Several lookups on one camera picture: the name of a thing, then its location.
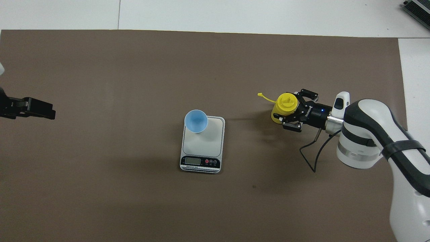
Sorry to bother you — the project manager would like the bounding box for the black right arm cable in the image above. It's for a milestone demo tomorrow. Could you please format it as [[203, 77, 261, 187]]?
[[299, 128, 341, 173]]

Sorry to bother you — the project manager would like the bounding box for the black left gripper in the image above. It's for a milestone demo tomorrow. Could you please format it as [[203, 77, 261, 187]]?
[[0, 87, 56, 120]]

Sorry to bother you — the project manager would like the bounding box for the light blue plastic cup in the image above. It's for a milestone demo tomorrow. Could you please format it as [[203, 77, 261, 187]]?
[[184, 109, 209, 133]]

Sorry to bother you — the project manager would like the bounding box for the grey ribbed metal device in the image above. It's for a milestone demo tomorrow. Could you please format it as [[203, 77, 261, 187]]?
[[402, 0, 430, 31]]

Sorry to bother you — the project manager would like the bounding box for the brown table mat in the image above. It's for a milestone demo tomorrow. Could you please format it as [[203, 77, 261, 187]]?
[[0, 30, 422, 242]]

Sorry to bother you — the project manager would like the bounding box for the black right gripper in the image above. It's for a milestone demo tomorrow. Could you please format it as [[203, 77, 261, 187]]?
[[279, 89, 333, 132]]

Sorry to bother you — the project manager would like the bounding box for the silver digital kitchen scale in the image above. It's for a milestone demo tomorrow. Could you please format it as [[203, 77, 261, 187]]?
[[179, 116, 226, 174]]

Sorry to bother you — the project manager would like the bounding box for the yellow squeeze seasoning bottle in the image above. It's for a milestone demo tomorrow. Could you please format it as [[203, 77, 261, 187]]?
[[257, 92, 299, 124]]

